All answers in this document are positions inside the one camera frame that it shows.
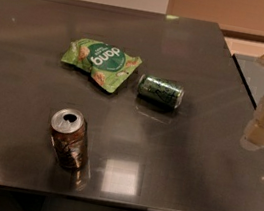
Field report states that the green snack bag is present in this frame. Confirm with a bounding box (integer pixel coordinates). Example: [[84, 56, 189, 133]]
[[61, 38, 142, 94]]

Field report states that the green soda can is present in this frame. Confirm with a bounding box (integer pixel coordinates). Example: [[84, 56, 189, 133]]
[[137, 74, 184, 109]]

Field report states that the orange-brown soda can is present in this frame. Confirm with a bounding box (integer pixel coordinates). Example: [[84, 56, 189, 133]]
[[50, 108, 88, 170]]

